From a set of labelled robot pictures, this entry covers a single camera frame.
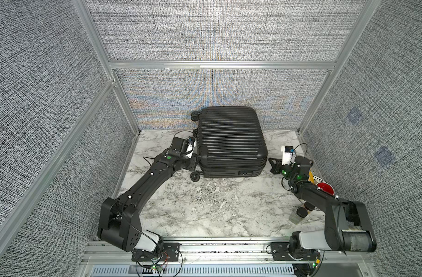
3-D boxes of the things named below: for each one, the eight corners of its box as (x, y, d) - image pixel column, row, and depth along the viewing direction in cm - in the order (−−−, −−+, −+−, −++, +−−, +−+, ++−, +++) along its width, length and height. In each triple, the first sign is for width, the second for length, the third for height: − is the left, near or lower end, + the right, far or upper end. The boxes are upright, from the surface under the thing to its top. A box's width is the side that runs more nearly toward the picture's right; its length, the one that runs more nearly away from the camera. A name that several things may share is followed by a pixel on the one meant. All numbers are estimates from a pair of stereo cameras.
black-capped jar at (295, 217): (290, 224, 83) (298, 217, 75) (287, 214, 86) (295, 206, 78) (300, 224, 83) (309, 217, 75) (297, 214, 86) (306, 206, 78)
